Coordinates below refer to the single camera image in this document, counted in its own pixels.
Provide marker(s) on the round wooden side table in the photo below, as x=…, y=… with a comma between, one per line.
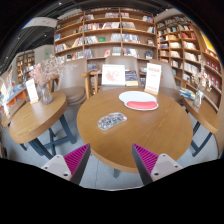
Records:
x=33, y=116
x=11, y=113
x=203, y=115

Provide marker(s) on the stack of books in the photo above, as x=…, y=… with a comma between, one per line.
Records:
x=187, y=94

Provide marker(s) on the transparent computer mouse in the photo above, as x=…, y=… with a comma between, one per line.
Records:
x=111, y=120

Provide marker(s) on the white mouse pad, red rest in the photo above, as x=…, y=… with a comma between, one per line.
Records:
x=133, y=96

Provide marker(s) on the white and red table sign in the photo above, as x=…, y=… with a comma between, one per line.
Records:
x=153, y=78

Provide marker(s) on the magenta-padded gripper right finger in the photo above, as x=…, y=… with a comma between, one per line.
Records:
x=146, y=159

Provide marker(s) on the wooden bookshelf with yellow poster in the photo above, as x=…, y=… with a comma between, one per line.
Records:
x=186, y=50

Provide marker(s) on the colourful book display stand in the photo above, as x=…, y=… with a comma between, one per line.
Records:
x=13, y=91

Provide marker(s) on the glass vase with pink flowers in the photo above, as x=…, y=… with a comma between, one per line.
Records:
x=44, y=95

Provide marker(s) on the dark book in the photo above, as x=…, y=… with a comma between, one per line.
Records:
x=131, y=78

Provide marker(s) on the large wooden bookshelf unit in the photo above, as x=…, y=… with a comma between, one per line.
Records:
x=100, y=46

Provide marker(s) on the light blue book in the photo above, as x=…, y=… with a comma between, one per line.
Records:
x=143, y=70

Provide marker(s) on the white hanging ceiling panel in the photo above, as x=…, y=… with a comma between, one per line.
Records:
x=40, y=22

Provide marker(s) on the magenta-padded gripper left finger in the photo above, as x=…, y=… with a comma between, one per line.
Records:
x=77, y=159

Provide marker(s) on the small white table sign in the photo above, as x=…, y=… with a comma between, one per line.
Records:
x=32, y=90

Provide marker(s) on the beige armchair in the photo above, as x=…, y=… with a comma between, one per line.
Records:
x=116, y=60
x=168, y=80
x=71, y=78

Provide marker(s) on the white board with pink print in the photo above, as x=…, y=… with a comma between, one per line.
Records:
x=113, y=75

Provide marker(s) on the small distant bookshelf unit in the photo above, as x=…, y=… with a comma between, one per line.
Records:
x=25, y=63

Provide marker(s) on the glass vase with pale flowers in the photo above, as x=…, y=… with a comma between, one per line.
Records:
x=198, y=99

